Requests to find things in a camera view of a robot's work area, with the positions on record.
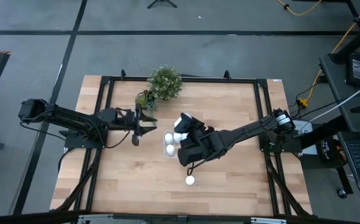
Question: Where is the black power adapter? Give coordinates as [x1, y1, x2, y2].
[346, 54, 360, 88]

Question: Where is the white cable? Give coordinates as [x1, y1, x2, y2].
[309, 78, 360, 123]

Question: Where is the black aluminium table frame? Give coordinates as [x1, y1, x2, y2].
[55, 68, 313, 218]

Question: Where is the yellow extension cable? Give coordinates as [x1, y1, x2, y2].
[297, 0, 360, 109]
[275, 0, 323, 17]

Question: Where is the white-flowered potted plant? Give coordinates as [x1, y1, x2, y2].
[147, 65, 183, 101]

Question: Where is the black desk leg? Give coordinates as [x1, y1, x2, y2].
[328, 18, 360, 65]

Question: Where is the clear plastic basket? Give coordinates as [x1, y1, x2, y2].
[162, 129, 183, 159]

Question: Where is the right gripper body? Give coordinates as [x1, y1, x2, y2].
[177, 113, 224, 167]

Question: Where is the potted succulent arrangement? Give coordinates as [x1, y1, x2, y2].
[134, 90, 159, 111]

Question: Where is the black bag with white text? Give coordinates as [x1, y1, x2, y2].
[318, 138, 335, 162]

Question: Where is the black tripod foot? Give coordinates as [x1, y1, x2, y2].
[146, 0, 178, 9]

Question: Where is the dark grey side desk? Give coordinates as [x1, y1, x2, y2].
[318, 52, 360, 208]

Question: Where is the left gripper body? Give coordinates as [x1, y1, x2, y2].
[124, 103, 142, 147]

